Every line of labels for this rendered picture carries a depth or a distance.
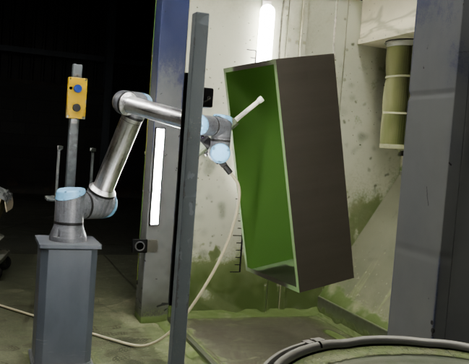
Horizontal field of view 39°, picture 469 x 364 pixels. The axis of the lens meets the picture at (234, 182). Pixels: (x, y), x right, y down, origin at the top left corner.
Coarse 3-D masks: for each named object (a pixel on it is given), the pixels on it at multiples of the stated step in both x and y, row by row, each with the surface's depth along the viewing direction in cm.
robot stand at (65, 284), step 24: (48, 240) 334; (96, 240) 345; (48, 264) 325; (72, 264) 329; (96, 264) 336; (48, 288) 326; (72, 288) 330; (48, 312) 326; (72, 312) 331; (48, 336) 327; (72, 336) 332; (48, 360) 328; (72, 360) 333
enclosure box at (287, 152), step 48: (240, 96) 382; (288, 96) 327; (336, 96) 340; (240, 144) 384; (288, 144) 329; (336, 144) 342; (288, 192) 332; (336, 192) 344; (288, 240) 404; (336, 240) 347
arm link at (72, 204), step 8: (56, 192) 336; (64, 192) 333; (72, 192) 333; (80, 192) 335; (56, 200) 335; (64, 200) 332; (72, 200) 333; (80, 200) 336; (88, 200) 341; (56, 208) 335; (64, 208) 332; (72, 208) 333; (80, 208) 336; (88, 208) 340; (56, 216) 335; (64, 216) 333; (72, 216) 333; (80, 216) 337; (88, 216) 343
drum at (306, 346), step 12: (372, 336) 112; (384, 336) 112; (396, 336) 113; (288, 348) 102; (300, 348) 102; (312, 348) 104; (324, 348) 106; (336, 348) 108; (444, 348) 112; (456, 348) 112; (468, 348) 111; (276, 360) 95; (288, 360) 97
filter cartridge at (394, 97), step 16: (400, 48) 431; (400, 64) 431; (400, 80) 431; (384, 96) 443; (400, 96) 432; (384, 112) 443; (400, 112) 432; (384, 128) 442; (400, 128) 433; (384, 144) 440; (400, 144) 432
